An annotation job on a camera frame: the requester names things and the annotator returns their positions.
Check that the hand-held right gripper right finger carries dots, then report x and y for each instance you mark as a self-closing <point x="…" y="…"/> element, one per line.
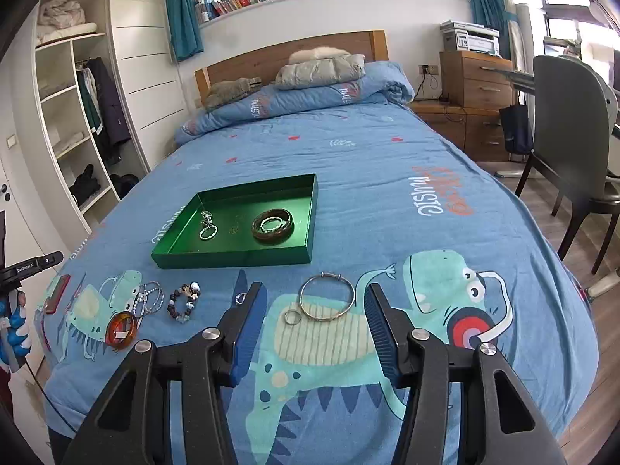
<point x="380" y="334"/>

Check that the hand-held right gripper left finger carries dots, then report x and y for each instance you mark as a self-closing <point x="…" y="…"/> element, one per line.
<point x="249" y="329"/>

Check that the tiny silver jewelry piece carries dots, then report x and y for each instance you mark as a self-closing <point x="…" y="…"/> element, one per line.
<point x="239" y="299"/>

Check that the silver bangle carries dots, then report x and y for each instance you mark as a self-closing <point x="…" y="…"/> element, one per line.
<point x="298" y="297"/>

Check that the amber bangle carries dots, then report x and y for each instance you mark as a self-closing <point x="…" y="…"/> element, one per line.
<point x="110" y="336"/>

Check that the green tray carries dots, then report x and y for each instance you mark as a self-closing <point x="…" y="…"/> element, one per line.
<point x="227" y="203"/>

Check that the red phone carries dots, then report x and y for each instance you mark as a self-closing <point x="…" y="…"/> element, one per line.
<point x="57" y="293"/>

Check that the black folded clothes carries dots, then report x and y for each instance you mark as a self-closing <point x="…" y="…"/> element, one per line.
<point x="85" y="184"/>

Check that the brown marbled bangle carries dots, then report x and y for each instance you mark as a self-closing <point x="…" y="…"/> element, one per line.
<point x="254" y="227"/>

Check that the silver charm cluster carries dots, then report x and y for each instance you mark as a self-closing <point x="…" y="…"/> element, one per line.
<point x="207" y="214"/>

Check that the black bag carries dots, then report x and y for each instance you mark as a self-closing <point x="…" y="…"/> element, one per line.
<point x="123" y="186"/>

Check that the white folded clothes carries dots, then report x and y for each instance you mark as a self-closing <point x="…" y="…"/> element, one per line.
<point x="70" y="143"/>

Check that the blue dinosaur print bedsheet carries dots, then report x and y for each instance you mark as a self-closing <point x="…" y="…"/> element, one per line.
<point x="363" y="193"/>

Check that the hanging dark jacket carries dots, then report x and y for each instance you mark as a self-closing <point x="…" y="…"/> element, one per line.
<point x="109" y="106"/>

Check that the low wooden nightstand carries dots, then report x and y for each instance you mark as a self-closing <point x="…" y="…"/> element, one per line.
<point x="450" y="121"/>

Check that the white wardrobe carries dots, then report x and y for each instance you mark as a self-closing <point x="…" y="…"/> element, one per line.
<point x="145" y="58"/>

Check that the tan plush garment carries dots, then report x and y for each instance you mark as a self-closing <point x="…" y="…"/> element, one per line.
<point x="227" y="92"/>

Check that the folded blue duvet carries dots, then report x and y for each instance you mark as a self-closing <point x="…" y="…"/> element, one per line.
<point x="315" y="99"/>

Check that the dark tote bag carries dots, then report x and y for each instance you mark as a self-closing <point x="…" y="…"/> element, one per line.
<point x="516" y="131"/>

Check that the bedding pile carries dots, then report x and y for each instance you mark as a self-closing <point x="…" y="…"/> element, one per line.
<point x="60" y="17"/>

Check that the grey puffer jacket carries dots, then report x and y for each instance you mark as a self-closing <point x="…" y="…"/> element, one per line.
<point x="315" y="72"/>

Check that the wooden headboard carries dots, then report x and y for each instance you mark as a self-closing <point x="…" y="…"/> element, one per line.
<point x="252" y="58"/>

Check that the wooden drawer chest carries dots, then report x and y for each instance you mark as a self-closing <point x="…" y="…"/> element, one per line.
<point x="477" y="80"/>

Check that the grey chair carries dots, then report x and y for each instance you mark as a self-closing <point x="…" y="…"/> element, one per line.
<point x="566" y="121"/>

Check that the beige fur garment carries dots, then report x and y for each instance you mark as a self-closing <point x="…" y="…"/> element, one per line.
<point x="319" y="52"/>

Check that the grey desk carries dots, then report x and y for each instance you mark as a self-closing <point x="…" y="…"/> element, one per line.
<point x="518" y="78"/>

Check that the teal curtain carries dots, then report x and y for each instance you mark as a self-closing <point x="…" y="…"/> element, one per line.
<point x="484" y="5"/>
<point x="183" y="14"/>

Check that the white printer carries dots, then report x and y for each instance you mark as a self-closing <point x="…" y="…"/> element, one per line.
<point x="470" y="38"/>

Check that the wall socket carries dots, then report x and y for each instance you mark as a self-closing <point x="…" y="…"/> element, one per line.
<point x="428" y="69"/>

